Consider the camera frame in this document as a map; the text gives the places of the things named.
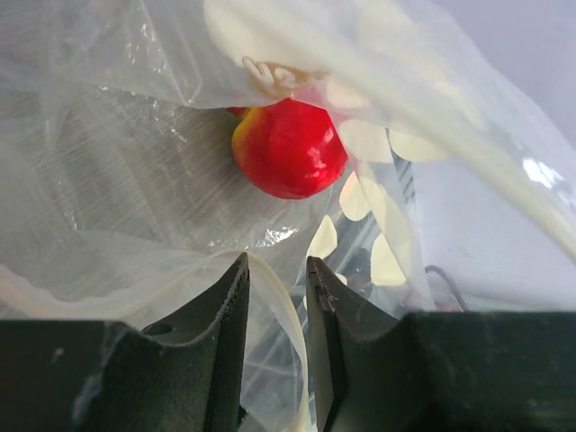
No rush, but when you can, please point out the fake red apple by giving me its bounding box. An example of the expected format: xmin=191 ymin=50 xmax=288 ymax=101
xmin=228 ymin=98 xmax=348 ymax=200

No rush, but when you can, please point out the clear polka dot zip bag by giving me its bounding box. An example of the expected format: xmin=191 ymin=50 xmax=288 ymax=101
xmin=1 ymin=1 xmax=575 ymax=431

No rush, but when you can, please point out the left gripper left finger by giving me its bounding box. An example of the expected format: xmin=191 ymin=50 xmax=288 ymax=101
xmin=1 ymin=254 xmax=250 ymax=431

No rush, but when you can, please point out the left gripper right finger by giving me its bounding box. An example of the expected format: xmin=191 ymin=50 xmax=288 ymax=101
xmin=306 ymin=257 xmax=575 ymax=431

